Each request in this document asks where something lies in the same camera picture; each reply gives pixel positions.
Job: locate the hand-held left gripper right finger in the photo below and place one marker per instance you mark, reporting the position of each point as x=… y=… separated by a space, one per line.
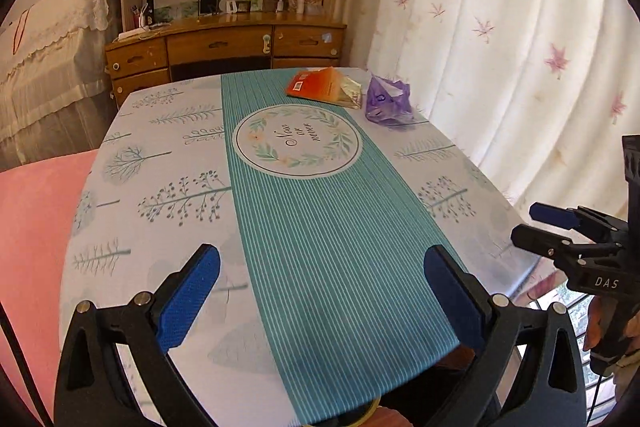
x=452 y=302

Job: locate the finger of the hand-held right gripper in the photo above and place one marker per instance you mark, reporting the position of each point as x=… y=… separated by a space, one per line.
x=540 y=242
x=555 y=214

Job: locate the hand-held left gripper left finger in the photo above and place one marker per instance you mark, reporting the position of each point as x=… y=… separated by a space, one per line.
x=187 y=302

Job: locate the dark blue trash bin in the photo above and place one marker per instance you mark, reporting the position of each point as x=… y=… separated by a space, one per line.
x=369 y=409

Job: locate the person's right hand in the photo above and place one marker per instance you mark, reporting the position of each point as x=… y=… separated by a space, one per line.
x=593 y=324

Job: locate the table with patterned cloth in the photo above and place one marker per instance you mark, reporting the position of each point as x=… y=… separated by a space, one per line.
x=325 y=232

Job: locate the pink blanket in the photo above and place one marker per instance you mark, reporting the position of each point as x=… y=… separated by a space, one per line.
x=35 y=232

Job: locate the leaf print curtain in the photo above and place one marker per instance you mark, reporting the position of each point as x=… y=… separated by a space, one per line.
x=500 y=32

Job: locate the purple plastic bag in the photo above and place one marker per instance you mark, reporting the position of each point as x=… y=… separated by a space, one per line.
x=385 y=102

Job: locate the gold foil wrapper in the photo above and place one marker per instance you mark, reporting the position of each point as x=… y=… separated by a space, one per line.
x=351 y=91

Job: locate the orange packet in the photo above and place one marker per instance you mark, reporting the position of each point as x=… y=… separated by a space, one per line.
x=317 y=84

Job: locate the wooden desk with drawers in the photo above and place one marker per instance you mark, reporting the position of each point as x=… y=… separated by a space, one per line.
x=215 y=44

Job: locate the cream lace cover cloth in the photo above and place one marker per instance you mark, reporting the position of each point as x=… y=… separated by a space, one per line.
x=55 y=72

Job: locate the white power strip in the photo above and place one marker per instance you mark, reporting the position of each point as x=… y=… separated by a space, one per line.
x=137 y=34

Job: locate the pen holder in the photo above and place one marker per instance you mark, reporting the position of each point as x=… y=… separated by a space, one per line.
x=141 y=18

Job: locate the black picture frame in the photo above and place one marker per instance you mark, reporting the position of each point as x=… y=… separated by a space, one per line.
x=209 y=3

